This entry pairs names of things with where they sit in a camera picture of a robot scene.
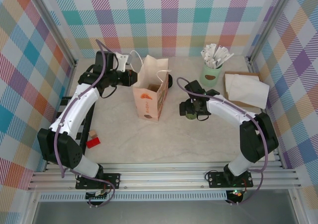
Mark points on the green paper coffee cup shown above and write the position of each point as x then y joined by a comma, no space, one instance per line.
191,116

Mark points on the donut print paper bag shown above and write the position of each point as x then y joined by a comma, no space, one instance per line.
146,104

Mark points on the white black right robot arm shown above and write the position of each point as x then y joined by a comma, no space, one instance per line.
228,109

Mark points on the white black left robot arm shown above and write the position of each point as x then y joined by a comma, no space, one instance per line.
77,107

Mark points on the mint green holder cup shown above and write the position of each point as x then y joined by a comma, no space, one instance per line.
210,77

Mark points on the white napkins on tray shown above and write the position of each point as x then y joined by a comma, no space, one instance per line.
227,98

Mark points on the black cup lid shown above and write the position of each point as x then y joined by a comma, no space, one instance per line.
170,81

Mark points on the white napkin stack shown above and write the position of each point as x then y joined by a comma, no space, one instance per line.
229,78

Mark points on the white sugar stick packet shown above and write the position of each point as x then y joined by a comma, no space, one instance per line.
203,53
227,57
221,53
211,50

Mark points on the tan wooden block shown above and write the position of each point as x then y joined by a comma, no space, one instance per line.
93,134

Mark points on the black grey checkerboard mat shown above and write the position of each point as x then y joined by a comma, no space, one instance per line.
84,134

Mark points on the red block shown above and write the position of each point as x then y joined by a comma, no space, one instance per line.
94,142

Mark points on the right circuit board with LED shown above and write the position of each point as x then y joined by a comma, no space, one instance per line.
236,193

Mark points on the left circuit board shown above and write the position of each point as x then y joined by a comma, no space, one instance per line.
98,195

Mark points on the aluminium left frame post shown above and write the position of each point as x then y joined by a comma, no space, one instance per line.
53,22

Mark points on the aluminium frame post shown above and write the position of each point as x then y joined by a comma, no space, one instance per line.
53,22
269,22

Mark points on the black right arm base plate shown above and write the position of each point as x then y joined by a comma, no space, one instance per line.
216,179

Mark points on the aluminium mounting rail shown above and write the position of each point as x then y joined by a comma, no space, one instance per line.
161,178

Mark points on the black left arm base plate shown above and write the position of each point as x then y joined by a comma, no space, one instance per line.
111,180

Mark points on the aluminium right frame post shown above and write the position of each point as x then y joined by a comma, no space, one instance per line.
269,22

